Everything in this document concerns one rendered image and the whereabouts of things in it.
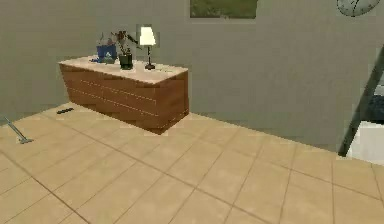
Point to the house plant in black pot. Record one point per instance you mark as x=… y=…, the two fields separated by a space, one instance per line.
x=126 y=60

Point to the white shade table lamp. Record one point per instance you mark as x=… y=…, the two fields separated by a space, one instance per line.
x=147 y=36

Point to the brown wooden chest of drawers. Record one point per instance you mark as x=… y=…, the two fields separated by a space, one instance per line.
x=126 y=96

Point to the green framed wall picture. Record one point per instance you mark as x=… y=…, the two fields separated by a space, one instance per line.
x=223 y=8

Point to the grey floor stand leg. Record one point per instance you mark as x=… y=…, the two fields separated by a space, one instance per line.
x=18 y=132

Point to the black remote control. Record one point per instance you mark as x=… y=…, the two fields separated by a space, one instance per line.
x=65 y=110

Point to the round grey wall clock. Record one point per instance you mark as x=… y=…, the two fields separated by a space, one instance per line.
x=356 y=6

